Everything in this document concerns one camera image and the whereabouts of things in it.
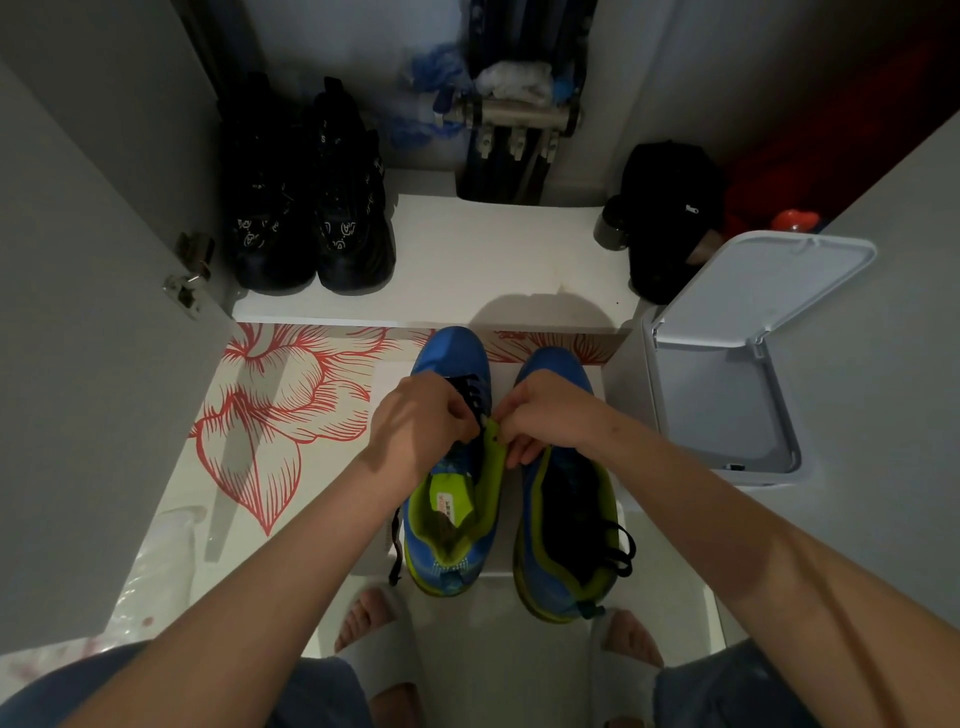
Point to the person's right fingers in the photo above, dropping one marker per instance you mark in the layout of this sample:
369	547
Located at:
517	427

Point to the blue plastic bag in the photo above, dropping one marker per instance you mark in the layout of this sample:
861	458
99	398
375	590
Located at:
431	82

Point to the red floral patterned mat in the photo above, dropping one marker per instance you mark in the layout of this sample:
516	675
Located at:
285	405

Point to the person's left forearm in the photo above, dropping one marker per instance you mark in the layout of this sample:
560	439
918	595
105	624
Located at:
262	592

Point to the clear plastic bag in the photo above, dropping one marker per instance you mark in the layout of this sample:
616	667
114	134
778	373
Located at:
150	577

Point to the blue jeans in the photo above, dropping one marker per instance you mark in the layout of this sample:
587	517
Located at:
322	697

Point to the red round object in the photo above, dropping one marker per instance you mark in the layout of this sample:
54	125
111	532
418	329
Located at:
795	220

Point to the metal pipe manifold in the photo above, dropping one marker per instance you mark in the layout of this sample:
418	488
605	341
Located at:
517	114

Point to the black boot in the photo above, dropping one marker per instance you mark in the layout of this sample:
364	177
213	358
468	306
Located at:
351	202
262	195

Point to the white slipper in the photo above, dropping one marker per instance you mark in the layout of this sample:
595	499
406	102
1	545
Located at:
626	667
375	645

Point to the grey cabinet door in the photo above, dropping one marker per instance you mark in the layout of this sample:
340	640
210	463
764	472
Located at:
892	375
82	337

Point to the dark cylindrical cup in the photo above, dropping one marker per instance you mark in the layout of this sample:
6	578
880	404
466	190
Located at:
609	223

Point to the person's left hand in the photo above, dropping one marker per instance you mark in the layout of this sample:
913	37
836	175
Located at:
416	427

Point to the white plastic bag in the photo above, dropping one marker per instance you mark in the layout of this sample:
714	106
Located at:
514	79

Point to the person's right forearm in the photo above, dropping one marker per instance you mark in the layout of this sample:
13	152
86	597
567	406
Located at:
750	555

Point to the person's right hand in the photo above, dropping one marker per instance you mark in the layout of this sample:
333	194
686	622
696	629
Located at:
559	412

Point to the blue sneaker with black laces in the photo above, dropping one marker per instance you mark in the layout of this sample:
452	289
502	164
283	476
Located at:
566	525

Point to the white trash bin with lid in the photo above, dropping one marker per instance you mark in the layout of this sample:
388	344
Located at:
720	375

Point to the metal door hinge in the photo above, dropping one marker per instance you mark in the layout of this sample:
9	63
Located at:
189	274

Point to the blue sneaker with green tongue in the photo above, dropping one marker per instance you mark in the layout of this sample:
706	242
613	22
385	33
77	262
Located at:
457	517

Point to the black cap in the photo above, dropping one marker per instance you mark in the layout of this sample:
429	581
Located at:
667	217

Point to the person's left fingers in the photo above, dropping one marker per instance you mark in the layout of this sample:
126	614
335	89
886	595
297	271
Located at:
466	416

